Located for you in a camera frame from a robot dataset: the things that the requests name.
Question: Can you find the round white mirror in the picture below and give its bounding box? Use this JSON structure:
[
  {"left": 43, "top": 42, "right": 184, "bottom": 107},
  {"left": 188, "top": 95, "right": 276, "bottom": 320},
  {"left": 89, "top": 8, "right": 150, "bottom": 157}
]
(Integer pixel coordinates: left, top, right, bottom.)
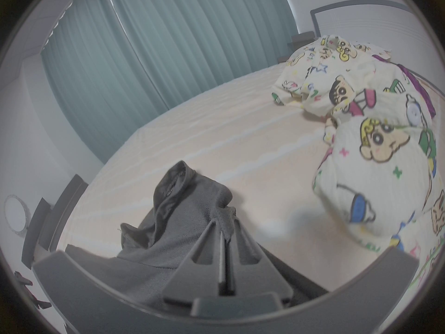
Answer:
[{"left": 4, "top": 194, "right": 30, "bottom": 236}]

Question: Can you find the black dressing table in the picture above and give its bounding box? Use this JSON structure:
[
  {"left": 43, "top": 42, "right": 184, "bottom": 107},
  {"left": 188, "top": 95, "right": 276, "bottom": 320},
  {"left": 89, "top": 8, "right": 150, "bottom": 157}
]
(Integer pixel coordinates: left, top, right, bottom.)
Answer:
[{"left": 22, "top": 197, "right": 53, "bottom": 267}]

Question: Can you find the bed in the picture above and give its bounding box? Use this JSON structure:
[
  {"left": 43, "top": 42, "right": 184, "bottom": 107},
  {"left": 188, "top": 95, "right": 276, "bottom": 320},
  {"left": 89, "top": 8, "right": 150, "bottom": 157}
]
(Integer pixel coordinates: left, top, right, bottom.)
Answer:
[{"left": 52, "top": 0, "right": 445, "bottom": 312}]

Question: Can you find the black T-shirt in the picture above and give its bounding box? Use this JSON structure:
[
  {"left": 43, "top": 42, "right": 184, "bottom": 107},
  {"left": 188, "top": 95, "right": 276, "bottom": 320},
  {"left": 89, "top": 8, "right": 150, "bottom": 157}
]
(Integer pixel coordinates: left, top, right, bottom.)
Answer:
[{"left": 65, "top": 160, "right": 330, "bottom": 308}]

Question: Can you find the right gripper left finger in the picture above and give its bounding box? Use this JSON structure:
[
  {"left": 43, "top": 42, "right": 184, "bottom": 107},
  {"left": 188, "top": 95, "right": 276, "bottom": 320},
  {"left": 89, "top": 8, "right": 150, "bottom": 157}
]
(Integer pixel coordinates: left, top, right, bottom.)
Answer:
[{"left": 163, "top": 219, "right": 224, "bottom": 307}]

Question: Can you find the black chest of drawers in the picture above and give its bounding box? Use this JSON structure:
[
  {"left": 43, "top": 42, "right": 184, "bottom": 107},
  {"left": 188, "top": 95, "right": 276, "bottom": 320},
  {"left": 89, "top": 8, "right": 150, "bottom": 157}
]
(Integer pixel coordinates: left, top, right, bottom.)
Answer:
[{"left": 49, "top": 174, "right": 89, "bottom": 253}]

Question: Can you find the grey bedside table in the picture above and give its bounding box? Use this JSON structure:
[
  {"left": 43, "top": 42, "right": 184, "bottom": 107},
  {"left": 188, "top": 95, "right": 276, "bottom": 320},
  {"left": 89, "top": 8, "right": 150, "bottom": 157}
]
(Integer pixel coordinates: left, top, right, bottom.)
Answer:
[{"left": 288, "top": 32, "right": 315, "bottom": 62}]

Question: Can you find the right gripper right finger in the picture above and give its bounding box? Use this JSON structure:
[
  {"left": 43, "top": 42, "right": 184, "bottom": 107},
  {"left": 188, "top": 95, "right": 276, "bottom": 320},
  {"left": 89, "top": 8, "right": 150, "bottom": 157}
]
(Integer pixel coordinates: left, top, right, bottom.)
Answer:
[{"left": 225, "top": 218, "right": 292, "bottom": 307}]

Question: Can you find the purple garment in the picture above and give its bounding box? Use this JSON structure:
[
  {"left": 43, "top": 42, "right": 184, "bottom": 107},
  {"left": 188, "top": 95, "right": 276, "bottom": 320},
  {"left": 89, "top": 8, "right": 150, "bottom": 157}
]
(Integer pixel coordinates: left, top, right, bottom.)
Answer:
[{"left": 372, "top": 54, "right": 437, "bottom": 117}]

